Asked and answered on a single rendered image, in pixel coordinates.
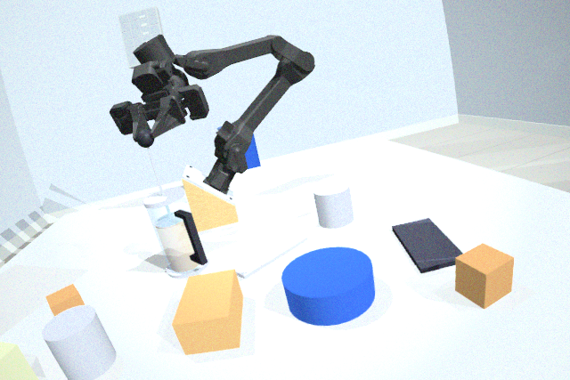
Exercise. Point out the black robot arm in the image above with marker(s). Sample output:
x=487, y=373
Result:
x=232, y=139

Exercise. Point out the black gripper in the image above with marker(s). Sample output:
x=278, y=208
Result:
x=166, y=109

